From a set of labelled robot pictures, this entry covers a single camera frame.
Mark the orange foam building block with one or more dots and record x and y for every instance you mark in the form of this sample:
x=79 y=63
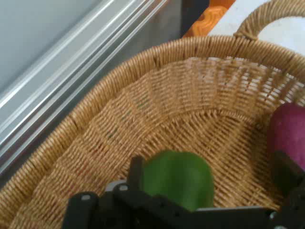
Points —
x=205 y=21

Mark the green toy bell pepper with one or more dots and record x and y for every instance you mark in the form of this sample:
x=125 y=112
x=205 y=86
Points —
x=181 y=176

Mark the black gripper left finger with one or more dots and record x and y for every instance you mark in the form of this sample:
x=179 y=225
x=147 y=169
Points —
x=135 y=171

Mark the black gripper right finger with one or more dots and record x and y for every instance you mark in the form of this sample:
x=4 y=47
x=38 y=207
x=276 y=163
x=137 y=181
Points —
x=284 y=171

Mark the magenta oval toy vegetable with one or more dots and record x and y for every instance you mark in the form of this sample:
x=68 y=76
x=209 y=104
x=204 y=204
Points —
x=289 y=131

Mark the aluminium frame rail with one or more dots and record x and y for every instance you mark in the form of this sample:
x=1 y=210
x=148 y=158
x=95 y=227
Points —
x=59 y=66

